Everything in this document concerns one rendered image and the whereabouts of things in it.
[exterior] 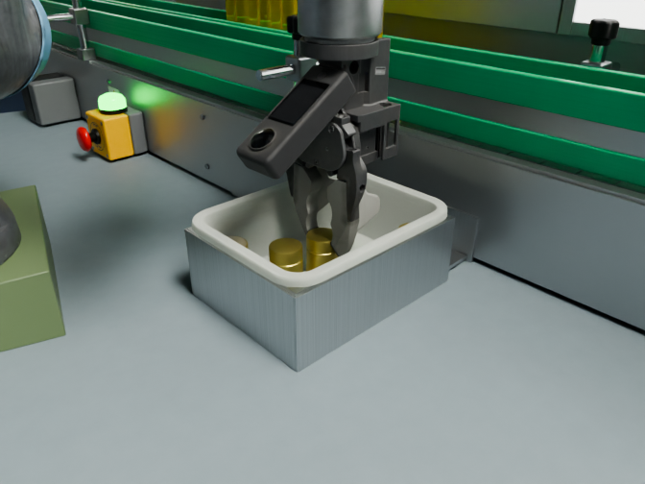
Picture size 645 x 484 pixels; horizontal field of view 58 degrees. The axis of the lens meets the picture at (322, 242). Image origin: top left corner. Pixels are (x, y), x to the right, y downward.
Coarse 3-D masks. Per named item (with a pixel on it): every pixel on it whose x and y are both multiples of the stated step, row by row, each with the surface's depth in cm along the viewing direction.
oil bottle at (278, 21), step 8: (272, 0) 82; (280, 0) 81; (288, 0) 80; (296, 0) 79; (272, 8) 83; (280, 8) 81; (288, 8) 80; (296, 8) 80; (272, 16) 83; (280, 16) 82; (272, 24) 84; (280, 24) 83
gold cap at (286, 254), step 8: (280, 240) 58; (288, 240) 58; (296, 240) 58; (272, 248) 57; (280, 248) 57; (288, 248) 57; (296, 248) 57; (272, 256) 57; (280, 256) 56; (288, 256) 56; (296, 256) 57; (280, 264) 57; (288, 264) 57; (296, 264) 57; (296, 272) 58
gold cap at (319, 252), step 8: (312, 232) 60; (320, 232) 60; (328, 232) 60; (312, 240) 59; (320, 240) 58; (328, 240) 58; (312, 248) 59; (320, 248) 59; (328, 248) 59; (312, 256) 59; (320, 256) 59; (328, 256) 59; (336, 256) 60; (312, 264) 60; (320, 264) 59
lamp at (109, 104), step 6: (102, 96) 94; (108, 96) 94; (114, 96) 94; (120, 96) 94; (102, 102) 93; (108, 102) 93; (114, 102) 93; (120, 102) 94; (102, 108) 94; (108, 108) 94; (114, 108) 94; (120, 108) 94; (126, 108) 96; (108, 114) 94; (114, 114) 94
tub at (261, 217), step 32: (256, 192) 62; (288, 192) 64; (384, 192) 65; (416, 192) 62; (192, 224) 56; (224, 224) 60; (256, 224) 63; (288, 224) 66; (320, 224) 69; (384, 224) 66; (416, 224) 56; (256, 256) 50; (352, 256) 50; (288, 288) 49
